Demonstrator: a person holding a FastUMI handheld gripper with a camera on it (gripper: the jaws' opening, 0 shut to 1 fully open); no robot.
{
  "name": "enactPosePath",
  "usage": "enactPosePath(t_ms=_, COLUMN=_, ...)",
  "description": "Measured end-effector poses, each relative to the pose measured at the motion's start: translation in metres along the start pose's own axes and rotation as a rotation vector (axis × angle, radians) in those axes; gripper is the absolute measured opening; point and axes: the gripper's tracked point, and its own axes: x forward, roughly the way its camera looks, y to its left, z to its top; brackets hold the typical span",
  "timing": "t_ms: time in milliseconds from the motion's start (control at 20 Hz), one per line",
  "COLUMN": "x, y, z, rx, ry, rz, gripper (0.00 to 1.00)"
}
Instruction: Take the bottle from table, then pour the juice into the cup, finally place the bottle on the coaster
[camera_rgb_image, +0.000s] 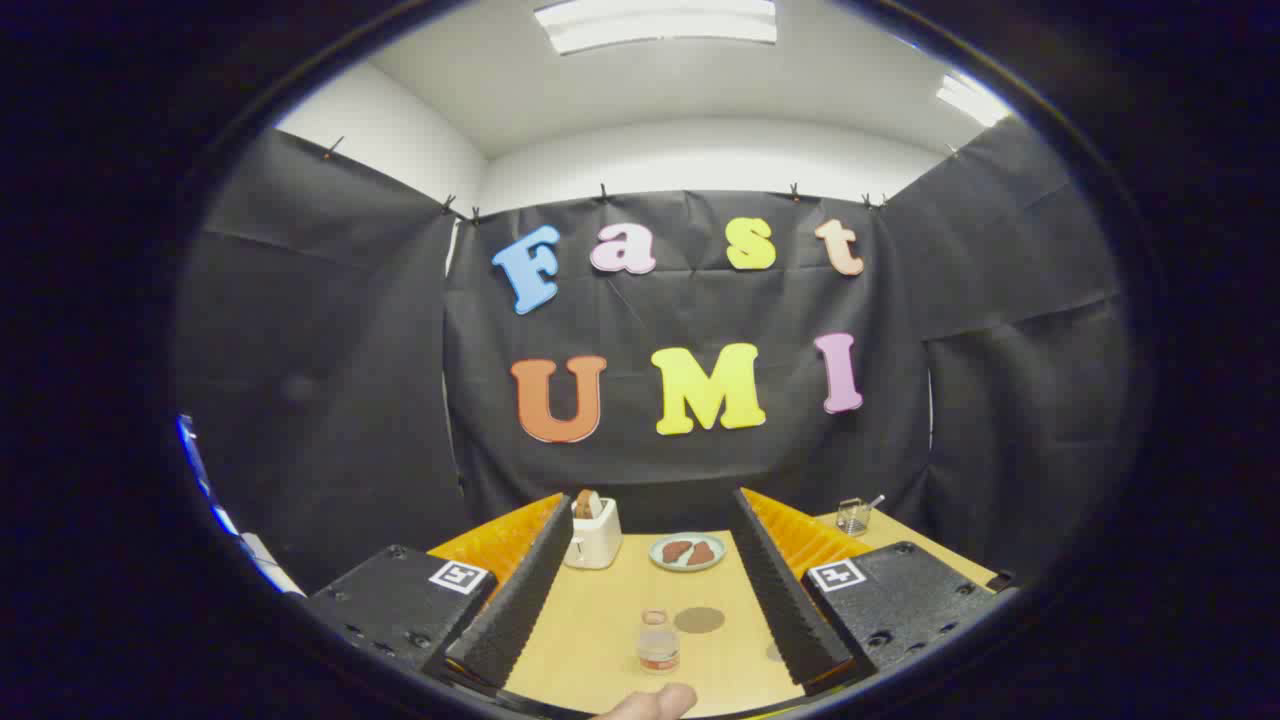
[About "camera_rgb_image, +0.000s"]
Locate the wooden table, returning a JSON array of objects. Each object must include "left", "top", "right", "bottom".
[{"left": 505, "top": 508, "right": 1001, "bottom": 719}]

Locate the black backdrop cloth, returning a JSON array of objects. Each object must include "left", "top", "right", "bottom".
[{"left": 175, "top": 115, "right": 1131, "bottom": 601}]

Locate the ceiling light panel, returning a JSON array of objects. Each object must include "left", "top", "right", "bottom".
[
  {"left": 936, "top": 73, "right": 1013, "bottom": 128},
  {"left": 533, "top": 0, "right": 778, "bottom": 56}
]

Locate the pale green round plate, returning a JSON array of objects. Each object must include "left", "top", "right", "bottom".
[{"left": 649, "top": 533, "right": 727, "bottom": 573}]

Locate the white toaster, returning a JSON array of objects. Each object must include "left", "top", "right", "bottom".
[{"left": 563, "top": 497, "right": 623, "bottom": 571}]

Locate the clear juice bottle red label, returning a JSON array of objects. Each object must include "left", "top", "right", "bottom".
[{"left": 638, "top": 609, "right": 681, "bottom": 674}]

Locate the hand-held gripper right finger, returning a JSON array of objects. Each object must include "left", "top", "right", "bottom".
[{"left": 728, "top": 487, "right": 1019, "bottom": 698}]

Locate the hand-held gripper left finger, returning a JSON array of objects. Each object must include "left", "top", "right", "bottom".
[{"left": 300, "top": 492, "right": 575, "bottom": 691}]

